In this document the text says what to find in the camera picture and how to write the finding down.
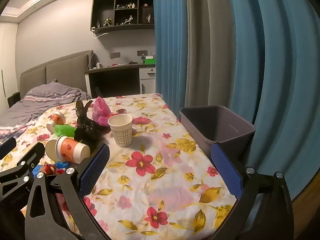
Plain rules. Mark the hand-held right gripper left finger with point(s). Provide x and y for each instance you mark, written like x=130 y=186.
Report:
x=93 y=170

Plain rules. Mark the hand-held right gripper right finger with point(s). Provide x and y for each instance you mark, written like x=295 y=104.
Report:
x=226 y=172

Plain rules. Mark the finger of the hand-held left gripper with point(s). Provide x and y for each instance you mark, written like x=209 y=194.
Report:
x=7 y=145
x=32 y=156

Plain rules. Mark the blue red snack packet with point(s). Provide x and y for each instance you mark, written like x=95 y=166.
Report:
x=53 y=167

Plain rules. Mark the orange flower paper cup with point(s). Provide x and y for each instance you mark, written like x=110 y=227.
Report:
x=72 y=150
x=56 y=120

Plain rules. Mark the black plastic bag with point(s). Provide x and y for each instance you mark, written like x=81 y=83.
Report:
x=86 y=130

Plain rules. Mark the green textured wrapper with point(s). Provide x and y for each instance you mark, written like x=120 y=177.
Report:
x=65 y=130

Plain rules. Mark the grey plastic bin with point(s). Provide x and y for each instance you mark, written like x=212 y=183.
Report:
x=212 y=127

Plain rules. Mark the black grid paper cup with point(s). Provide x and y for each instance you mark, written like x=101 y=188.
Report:
x=121 y=131

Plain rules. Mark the pink plastic bag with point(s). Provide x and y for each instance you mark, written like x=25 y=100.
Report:
x=100 y=110

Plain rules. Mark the black bedside stand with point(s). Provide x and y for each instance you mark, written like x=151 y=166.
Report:
x=13 y=99

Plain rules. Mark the grey striped blanket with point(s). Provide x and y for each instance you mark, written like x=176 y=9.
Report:
x=42 y=97

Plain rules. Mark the floral tablecloth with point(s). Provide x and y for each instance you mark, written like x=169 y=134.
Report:
x=155 y=185

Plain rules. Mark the dark wooden desk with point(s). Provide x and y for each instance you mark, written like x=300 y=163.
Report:
x=112 y=80

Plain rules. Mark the white bottles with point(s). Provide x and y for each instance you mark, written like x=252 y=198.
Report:
x=98 y=65

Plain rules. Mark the white drawer cabinet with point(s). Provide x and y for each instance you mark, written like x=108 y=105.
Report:
x=147 y=80

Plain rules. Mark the wide blue curtain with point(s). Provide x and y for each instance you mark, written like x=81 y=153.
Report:
x=280 y=67

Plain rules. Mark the green box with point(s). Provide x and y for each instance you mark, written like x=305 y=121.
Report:
x=150 y=60

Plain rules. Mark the grey curtain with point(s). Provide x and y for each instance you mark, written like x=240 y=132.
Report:
x=210 y=42

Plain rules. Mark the narrow blue curtain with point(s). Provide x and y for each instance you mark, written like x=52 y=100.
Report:
x=170 y=42

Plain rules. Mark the group of figurines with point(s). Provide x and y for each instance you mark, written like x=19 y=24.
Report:
x=130 y=18

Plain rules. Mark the dark wall socket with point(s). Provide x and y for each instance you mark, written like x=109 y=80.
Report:
x=115 y=55
x=142 y=53

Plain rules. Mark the dark wall shelf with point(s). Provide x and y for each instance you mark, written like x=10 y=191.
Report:
x=102 y=10

